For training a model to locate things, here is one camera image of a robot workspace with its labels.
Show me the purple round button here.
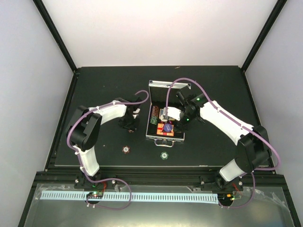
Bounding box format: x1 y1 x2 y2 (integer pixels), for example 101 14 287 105
163 123 173 132

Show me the green poker chip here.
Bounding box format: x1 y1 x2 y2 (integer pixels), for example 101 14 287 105
160 152 169 160

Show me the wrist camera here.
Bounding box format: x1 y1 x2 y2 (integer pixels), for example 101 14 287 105
133 108 140 119
164 107 181 121

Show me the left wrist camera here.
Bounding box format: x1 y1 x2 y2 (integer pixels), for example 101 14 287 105
133 108 140 119

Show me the white slotted cable duct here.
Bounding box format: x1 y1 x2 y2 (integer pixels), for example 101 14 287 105
40 191 219 204

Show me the blue gold card deck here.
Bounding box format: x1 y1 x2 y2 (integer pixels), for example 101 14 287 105
159 109 167 122

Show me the aluminium poker case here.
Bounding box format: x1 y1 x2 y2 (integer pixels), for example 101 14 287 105
146 80 191 148

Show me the red black chip stack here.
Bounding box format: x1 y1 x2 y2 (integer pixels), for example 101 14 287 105
151 106 159 117

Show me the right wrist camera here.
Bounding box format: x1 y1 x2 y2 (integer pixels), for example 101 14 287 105
164 107 181 121

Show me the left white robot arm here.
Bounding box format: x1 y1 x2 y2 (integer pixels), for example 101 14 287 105
66 95 143 189

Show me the red orange card deck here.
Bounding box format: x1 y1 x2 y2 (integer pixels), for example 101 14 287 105
156 123 174 136

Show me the red black poker chip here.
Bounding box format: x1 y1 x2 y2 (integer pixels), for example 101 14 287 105
122 146 130 154

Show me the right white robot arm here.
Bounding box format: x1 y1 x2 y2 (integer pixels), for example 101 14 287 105
175 88 272 191

